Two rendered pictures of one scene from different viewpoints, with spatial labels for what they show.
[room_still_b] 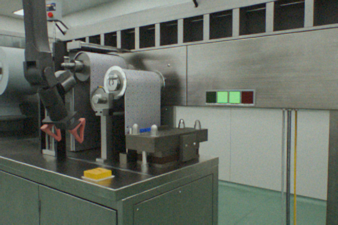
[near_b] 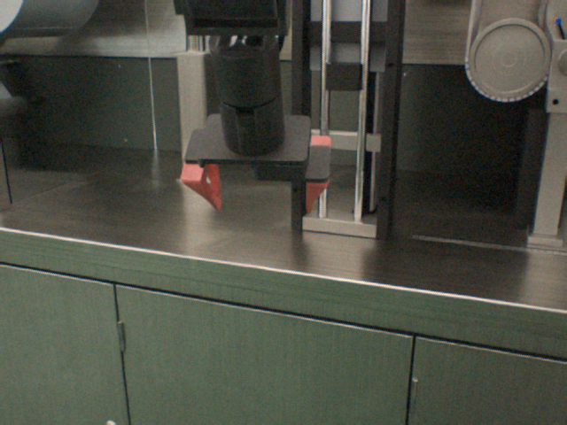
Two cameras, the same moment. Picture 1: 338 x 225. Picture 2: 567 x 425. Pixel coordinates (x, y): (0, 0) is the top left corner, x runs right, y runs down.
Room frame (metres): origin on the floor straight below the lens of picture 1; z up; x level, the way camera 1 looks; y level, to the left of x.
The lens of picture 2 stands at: (0.67, 0.95, 1.23)
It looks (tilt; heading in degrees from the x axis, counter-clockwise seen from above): 19 degrees down; 341
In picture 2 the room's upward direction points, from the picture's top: straight up
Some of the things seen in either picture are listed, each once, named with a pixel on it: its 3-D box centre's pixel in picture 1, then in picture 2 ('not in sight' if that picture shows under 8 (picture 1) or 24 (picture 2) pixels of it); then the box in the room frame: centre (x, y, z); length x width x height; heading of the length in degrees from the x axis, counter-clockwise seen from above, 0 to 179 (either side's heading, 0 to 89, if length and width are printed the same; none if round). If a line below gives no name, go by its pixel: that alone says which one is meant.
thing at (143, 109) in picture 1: (143, 112); not in sight; (1.42, 0.12, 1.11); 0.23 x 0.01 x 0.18; 142
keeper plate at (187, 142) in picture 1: (188, 147); not in sight; (1.33, -0.09, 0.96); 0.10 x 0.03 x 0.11; 142
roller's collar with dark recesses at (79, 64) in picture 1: (77, 66); not in sight; (1.50, 0.45, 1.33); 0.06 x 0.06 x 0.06; 52
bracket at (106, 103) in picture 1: (104, 127); (557, 145); (1.35, 0.29, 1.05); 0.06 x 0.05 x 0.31; 142
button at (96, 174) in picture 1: (97, 174); not in sight; (1.08, 0.26, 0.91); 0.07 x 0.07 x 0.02; 52
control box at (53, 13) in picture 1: (53, 11); not in sight; (1.73, 0.65, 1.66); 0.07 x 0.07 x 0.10; 78
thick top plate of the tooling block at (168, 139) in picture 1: (169, 138); not in sight; (1.38, -0.01, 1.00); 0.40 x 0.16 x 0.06; 142
